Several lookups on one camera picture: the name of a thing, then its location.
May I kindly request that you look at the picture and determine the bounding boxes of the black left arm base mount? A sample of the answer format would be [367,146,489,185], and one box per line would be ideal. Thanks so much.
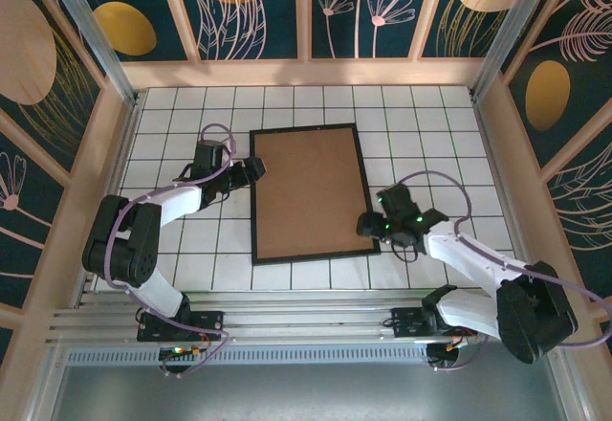
[137,309,226,343]

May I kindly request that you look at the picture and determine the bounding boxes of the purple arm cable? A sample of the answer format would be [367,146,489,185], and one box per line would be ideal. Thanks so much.
[105,123,239,379]
[394,169,612,373]

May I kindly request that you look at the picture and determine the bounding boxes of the brown backing board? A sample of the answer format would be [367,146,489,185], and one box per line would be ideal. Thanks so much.
[253,128,377,260]

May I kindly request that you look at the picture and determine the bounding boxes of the teal panel tall gold oval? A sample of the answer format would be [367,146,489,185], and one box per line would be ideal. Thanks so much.
[506,11,612,169]

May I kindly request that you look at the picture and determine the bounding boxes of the aluminium corner post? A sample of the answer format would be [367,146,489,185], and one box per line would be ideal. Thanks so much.
[40,0,141,107]
[470,0,560,101]

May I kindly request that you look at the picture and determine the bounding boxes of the aluminium mounting rail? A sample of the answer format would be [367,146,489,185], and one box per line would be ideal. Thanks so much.
[45,289,568,345]

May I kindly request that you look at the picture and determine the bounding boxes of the black picture frame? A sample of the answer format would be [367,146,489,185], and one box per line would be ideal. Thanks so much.
[248,122,383,268]

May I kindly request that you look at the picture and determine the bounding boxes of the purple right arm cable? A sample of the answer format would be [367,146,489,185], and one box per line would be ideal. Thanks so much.
[394,169,612,373]

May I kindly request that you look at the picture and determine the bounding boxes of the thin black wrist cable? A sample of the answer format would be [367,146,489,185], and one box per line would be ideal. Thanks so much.
[389,236,422,263]

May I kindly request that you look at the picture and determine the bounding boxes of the teal panel orange circle leaves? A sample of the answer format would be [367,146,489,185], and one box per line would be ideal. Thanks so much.
[170,0,300,61]

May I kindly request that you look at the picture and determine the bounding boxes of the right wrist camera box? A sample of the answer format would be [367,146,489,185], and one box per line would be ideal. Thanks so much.
[357,210,383,239]

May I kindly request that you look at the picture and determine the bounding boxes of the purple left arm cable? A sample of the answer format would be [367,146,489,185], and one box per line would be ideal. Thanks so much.
[105,123,239,379]

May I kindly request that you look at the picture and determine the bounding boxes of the perforated metal cable tray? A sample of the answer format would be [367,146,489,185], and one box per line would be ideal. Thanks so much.
[61,346,431,366]

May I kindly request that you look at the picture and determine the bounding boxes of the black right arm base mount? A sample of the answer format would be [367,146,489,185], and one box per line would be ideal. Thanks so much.
[390,306,479,344]

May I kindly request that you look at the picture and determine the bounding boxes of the teal panel pink flowers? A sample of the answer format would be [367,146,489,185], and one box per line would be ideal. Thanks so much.
[311,0,436,58]

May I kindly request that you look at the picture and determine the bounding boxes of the teal panel pink fern leaves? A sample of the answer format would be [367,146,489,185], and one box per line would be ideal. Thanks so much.
[496,0,612,76]

